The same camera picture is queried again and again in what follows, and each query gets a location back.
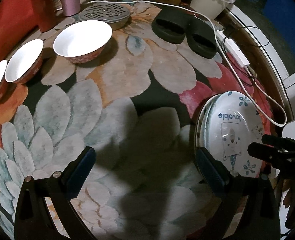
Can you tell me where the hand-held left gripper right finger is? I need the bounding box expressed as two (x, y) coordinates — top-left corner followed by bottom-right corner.
(195, 147), (280, 240)

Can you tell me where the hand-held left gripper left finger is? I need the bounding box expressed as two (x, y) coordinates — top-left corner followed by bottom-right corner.
(14, 146), (98, 240)

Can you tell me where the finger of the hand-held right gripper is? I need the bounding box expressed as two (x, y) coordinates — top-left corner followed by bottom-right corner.
(261, 134), (295, 152)
(247, 142), (289, 165)

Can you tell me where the leaf pattern white plate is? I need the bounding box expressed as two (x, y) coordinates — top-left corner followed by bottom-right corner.
(194, 96), (209, 162)

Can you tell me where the bear print white plate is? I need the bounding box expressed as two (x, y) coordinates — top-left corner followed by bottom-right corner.
(204, 91), (265, 178)
(199, 97), (214, 155)

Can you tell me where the floral printed mat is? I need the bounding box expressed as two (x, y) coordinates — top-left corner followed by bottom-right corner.
(0, 0), (291, 240)

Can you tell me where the white power strip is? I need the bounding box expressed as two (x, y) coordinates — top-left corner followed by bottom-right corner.
(224, 31), (250, 68)

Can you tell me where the black slipper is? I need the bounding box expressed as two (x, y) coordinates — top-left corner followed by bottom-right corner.
(151, 11), (194, 44)
(186, 20), (224, 59)

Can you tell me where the red paper bag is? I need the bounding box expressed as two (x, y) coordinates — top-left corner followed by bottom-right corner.
(0, 0), (42, 68)

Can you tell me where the round perforated metal lid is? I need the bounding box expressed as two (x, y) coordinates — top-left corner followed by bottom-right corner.
(79, 4), (131, 29)

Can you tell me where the white plastic bucket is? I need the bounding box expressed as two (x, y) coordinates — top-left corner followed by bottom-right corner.
(190, 0), (241, 20)

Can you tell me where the red metal bottle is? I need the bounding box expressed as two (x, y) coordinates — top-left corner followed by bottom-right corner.
(29, 0), (57, 33)

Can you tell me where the white cable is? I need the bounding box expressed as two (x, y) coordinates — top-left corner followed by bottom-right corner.
(55, 0), (287, 127)

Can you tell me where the black cable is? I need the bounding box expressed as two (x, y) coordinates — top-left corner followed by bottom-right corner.
(224, 17), (271, 48)

